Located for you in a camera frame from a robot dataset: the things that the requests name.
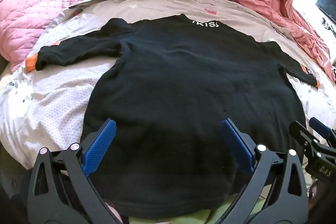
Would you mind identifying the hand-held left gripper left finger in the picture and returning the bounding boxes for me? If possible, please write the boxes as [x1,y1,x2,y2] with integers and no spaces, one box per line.
[28,118,124,224]

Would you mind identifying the black flat television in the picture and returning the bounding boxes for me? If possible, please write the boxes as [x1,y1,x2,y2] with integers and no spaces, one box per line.
[316,0,336,24]

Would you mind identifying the lilac printed bed blanket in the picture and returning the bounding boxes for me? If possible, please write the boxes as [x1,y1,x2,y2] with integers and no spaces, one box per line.
[0,0,336,182]

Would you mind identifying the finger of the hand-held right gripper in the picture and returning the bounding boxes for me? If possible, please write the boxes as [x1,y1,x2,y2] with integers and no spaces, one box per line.
[289,121,319,159]
[309,117,336,147]

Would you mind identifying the pink quilted blanket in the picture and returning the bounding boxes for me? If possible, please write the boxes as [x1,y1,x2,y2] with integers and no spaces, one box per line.
[0,0,101,73]

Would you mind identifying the black sweater with orange cuffs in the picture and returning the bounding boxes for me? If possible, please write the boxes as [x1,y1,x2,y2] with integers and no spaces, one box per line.
[26,13,321,219]

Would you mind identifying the green fleece garment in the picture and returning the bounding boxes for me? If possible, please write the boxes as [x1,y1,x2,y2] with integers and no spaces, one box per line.
[123,187,252,224]

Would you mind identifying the person's right hand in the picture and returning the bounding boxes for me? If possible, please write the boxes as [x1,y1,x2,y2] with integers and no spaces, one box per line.
[308,182,326,210]

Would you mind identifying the person's left hand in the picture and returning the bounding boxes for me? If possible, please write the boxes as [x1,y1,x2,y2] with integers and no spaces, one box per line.
[105,200,124,224]

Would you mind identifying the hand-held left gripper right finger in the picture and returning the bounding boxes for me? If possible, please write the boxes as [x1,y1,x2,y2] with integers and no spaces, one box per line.
[215,118,309,224]

